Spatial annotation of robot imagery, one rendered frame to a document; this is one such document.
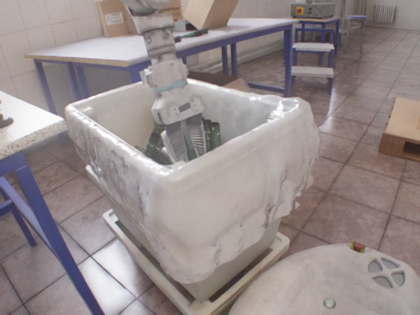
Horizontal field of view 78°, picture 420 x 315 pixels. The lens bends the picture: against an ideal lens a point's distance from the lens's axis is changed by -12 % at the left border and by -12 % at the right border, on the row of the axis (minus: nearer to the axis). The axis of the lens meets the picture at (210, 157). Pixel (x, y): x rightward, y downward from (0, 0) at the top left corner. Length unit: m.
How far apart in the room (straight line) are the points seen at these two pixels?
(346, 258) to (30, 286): 1.20
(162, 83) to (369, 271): 0.64
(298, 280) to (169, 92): 0.53
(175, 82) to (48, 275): 1.07
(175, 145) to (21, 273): 1.08
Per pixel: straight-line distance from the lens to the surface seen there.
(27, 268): 1.49
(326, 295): 0.80
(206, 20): 1.84
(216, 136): 0.86
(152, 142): 0.86
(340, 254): 0.80
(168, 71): 0.56
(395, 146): 2.04
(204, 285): 0.78
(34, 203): 0.68
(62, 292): 1.31
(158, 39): 0.57
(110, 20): 2.20
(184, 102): 0.57
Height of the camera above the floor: 0.95
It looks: 31 degrees down
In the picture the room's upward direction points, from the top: 5 degrees counter-clockwise
